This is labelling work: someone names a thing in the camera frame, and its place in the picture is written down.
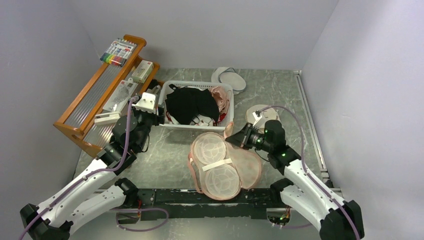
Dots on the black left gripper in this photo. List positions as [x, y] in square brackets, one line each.
[159, 118]

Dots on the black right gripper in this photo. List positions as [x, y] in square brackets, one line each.
[241, 139]

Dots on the black bra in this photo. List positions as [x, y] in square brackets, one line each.
[185, 103]

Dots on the floral peach mesh laundry bag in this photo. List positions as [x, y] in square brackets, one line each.
[220, 170]

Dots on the white plastic laundry basket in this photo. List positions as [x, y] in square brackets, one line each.
[220, 126]

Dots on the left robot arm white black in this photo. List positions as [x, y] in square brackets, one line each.
[61, 215]

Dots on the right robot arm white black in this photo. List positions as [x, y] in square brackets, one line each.
[332, 216]

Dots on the white cream bra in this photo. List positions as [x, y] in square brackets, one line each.
[203, 121]

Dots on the pink satin bra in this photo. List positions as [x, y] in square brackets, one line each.
[221, 97]

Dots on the white bag blue trim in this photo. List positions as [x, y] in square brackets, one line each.
[228, 75]

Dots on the black stapler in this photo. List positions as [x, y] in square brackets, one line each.
[154, 87]

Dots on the clear plastic packet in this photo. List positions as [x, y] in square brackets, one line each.
[120, 96]

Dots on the white green small box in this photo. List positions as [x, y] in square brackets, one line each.
[142, 71]

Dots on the white clip tool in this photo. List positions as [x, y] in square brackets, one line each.
[106, 118]

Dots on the wooden tiered shelf rack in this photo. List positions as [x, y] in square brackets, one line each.
[77, 122]

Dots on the coloured marker pen pack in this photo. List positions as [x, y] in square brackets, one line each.
[118, 52]

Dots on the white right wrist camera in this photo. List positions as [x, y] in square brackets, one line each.
[258, 115]

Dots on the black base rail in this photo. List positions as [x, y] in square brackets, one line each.
[155, 204]

